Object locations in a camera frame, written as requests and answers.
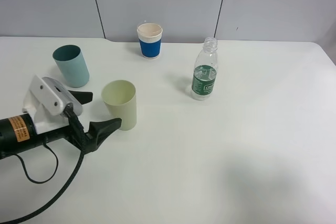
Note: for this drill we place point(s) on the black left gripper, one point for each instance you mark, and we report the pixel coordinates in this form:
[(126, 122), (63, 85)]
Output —
[(98, 131)]

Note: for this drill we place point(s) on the light green plastic cup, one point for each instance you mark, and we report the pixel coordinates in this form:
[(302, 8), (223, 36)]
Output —
[(120, 98)]

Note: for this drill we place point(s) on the clear bottle green label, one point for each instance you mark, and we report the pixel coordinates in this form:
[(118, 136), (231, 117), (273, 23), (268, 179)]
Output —
[(205, 70)]

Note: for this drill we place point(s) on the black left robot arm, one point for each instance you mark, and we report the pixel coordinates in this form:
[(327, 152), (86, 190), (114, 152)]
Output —
[(16, 131)]

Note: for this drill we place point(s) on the teal plastic cup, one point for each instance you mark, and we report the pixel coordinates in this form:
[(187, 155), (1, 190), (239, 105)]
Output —
[(72, 65)]

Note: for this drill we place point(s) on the blue sleeved paper cup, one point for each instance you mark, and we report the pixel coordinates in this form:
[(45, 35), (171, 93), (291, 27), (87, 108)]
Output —
[(150, 35)]

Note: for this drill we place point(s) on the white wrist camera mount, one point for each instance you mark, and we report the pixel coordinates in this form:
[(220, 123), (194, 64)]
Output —
[(45, 102)]

